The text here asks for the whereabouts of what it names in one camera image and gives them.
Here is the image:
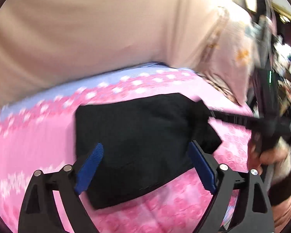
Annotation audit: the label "black pants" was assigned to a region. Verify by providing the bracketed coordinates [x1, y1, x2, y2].
[75, 93, 222, 209]

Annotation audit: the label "person's right hand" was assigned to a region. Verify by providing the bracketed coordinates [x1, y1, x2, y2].
[247, 139, 291, 174]

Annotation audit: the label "pale floral pillow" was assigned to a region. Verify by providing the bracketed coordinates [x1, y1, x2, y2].
[193, 4, 259, 105]

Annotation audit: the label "pink floral bed sheet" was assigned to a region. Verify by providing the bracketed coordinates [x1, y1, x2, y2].
[0, 63, 252, 232]

